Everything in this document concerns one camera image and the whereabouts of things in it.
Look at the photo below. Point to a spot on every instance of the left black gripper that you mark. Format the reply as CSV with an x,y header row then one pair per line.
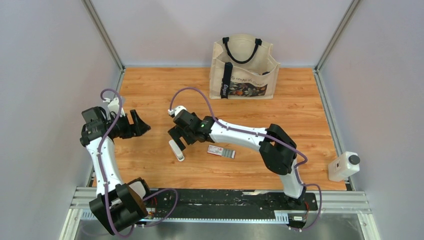
x,y
138,128

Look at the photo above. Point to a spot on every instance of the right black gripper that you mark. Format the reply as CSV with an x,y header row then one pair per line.
x,y
174,133

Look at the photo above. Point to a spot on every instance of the white stapler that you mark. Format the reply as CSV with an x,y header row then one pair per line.
x,y
176,150

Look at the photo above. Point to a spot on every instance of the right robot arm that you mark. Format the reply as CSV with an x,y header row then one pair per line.
x,y
277,149

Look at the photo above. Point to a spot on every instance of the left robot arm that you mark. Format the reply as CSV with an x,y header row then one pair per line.
x,y
117,205

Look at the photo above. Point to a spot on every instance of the red white staple box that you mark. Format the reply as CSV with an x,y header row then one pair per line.
x,y
221,151

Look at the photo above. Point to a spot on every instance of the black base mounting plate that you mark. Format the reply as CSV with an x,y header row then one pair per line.
x,y
225,204

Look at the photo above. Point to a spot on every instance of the beige canvas tote bag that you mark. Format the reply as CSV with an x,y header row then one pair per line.
x,y
243,67

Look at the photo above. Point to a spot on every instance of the white plastic bottle black cap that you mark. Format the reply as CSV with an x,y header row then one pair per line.
x,y
345,165

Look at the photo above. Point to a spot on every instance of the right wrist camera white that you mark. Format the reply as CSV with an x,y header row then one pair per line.
x,y
175,111

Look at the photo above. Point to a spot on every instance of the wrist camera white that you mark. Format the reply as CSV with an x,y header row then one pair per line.
x,y
175,111
116,106

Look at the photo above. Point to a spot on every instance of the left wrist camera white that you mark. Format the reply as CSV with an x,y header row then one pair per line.
x,y
116,106

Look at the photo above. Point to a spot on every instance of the aluminium frame rail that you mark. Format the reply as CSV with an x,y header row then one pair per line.
x,y
342,215

